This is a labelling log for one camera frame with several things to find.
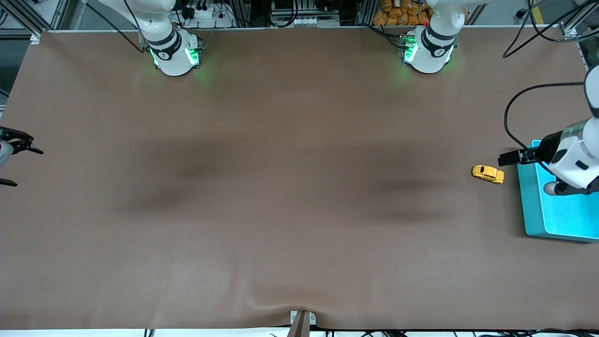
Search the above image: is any yellow beetle toy car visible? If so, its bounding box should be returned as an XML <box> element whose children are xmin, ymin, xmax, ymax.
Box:
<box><xmin>471</xmin><ymin>165</ymin><xmax>505</xmax><ymax>185</ymax></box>

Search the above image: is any teal plastic bin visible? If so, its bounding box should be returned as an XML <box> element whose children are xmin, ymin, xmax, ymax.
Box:
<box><xmin>517</xmin><ymin>139</ymin><xmax>599</xmax><ymax>243</ymax></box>

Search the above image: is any orange snack packets pile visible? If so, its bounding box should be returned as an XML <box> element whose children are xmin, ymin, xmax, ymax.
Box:
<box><xmin>373</xmin><ymin>0</ymin><xmax>433</xmax><ymax>27</ymax></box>

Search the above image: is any white power strip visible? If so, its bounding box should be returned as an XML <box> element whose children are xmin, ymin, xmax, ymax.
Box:
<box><xmin>185</xmin><ymin>0</ymin><xmax>235</xmax><ymax>28</ymax></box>

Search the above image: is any brown table mat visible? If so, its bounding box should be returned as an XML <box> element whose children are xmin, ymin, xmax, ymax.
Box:
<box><xmin>0</xmin><ymin>27</ymin><xmax>599</xmax><ymax>330</ymax></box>

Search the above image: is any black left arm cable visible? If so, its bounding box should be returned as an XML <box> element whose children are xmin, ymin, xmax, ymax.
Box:
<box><xmin>504</xmin><ymin>82</ymin><xmax>586</xmax><ymax>163</ymax></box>

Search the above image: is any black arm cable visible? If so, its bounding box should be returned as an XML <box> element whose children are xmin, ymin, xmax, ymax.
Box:
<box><xmin>82</xmin><ymin>0</ymin><xmax>146</xmax><ymax>53</ymax></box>
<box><xmin>504</xmin><ymin>82</ymin><xmax>586</xmax><ymax>163</ymax></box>

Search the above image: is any black hanging cable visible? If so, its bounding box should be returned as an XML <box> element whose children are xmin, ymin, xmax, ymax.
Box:
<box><xmin>503</xmin><ymin>0</ymin><xmax>578</xmax><ymax>59</ymax></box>

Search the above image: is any aluminium frame profile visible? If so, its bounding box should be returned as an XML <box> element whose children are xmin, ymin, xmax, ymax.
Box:
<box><xmin>557</xmin><ymin>0</ymin><xmax>599</xmax><ymax>43</ymax></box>
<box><xmin>0</xmin><ymin>0</ymin><xmax>71</xmax><ymax>45</ymax></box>

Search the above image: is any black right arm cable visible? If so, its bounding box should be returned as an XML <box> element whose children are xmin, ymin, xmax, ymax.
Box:
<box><xmin>82</xmin><ymin>0</ymin><xmax>146</xmax><ymax>53</ymax></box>

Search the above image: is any grey metal mat bracket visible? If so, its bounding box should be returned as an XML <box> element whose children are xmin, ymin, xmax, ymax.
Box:
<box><xmin>286</xmin><ymin>310</ymin><xmax>317</xmax><ymax>337</ymax></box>

